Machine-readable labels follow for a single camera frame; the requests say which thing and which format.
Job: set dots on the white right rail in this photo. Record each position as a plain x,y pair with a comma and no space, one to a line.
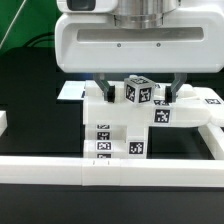
213,136

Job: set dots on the white left block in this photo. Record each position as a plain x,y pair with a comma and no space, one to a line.
3,121

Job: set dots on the white chair seat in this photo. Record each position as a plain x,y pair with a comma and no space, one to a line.
136,142

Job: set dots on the white front rail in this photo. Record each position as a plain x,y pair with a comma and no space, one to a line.
111,172

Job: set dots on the white rail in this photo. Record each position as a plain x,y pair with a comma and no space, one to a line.
213,136
111,172

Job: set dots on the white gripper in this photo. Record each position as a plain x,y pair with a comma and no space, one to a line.
188,42

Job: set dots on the white tagged cube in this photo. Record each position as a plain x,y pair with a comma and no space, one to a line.
139,89

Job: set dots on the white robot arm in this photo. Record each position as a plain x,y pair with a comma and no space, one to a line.
137,14

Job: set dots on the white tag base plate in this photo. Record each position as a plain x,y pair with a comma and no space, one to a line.
72,90

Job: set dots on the white chair back frame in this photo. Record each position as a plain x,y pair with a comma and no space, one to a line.
194,107

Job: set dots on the thin grey rod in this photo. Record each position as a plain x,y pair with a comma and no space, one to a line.
12,23

